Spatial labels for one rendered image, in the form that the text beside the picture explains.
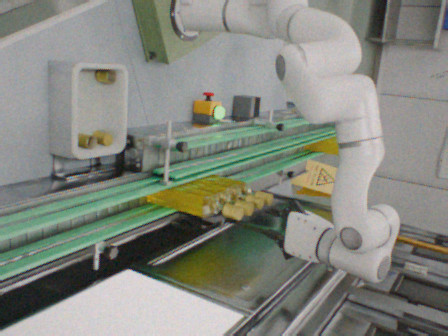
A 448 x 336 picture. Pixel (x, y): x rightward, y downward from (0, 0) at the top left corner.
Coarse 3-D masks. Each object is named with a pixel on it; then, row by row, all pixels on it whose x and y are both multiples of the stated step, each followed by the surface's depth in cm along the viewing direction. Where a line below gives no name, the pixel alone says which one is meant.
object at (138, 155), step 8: (128, 136) 122; (136, 136) 121; (128, 144) 122; (136, 144) 121; (128, 152) 123; (136, 152) 121; (144, 152) 120; (128, 160) 123; (136, 160) 122; (144, 160) 121; (128, 168) 124; (136, 168) 122; (144, 168) 122
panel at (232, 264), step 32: (224, 224) 141; (256, 224) 142; (160, 256) 114; (192, 256) 118; (224, 256) 119; (256, 256) 121; (192, 288) 100; (224, 288) 103; (256, 288) 104; (288, 288) 108; (256, 320) 94
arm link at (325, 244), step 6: (324, 234) 97; (330, 234) 96; (324, 240) 96; (330, 240) 95; (318, 246) 96; (324, 246) 95; (330, 246) 94; (318, 252) 96; (324, 252) 95; (324, 258) 96; (330, 264) 96; (330, 270) 99
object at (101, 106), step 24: (72, 72) 102; (120, 72) 115; (72, 96) 103; (96, 96) 117; (120, 96) 117; (72, 120) 104; (96, 120) 119; (120, 120) 118; (72, 144) 105; (120, 144) 119
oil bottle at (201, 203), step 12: (156, 192) 123; (168, 192) 121; (180, 192) 119; (192, 192) 119; (204, 192) 120; (168, 204) 122; (180, 204) 120; (192, 204) 118; (204, 204) 116; (204, 216) 117
